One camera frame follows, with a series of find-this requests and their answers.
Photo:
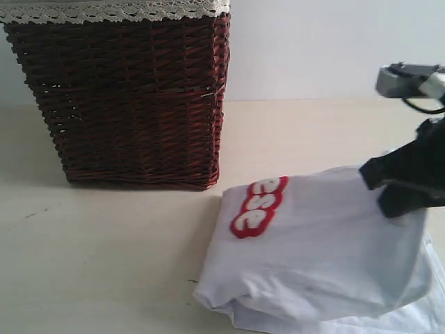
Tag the white t-shirt with red lettering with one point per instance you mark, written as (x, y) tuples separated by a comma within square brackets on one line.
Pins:
[(314, 254)]

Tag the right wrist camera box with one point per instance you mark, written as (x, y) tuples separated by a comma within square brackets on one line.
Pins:
[(404, 81)]

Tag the dark red wicker basket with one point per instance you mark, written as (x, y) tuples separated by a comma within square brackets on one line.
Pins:
[(130, 103)]

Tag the white lace cloth trim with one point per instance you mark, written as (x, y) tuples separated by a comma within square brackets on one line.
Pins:
[(79, 12)]

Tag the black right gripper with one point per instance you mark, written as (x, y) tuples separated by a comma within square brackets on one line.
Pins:
[(418, 165)]

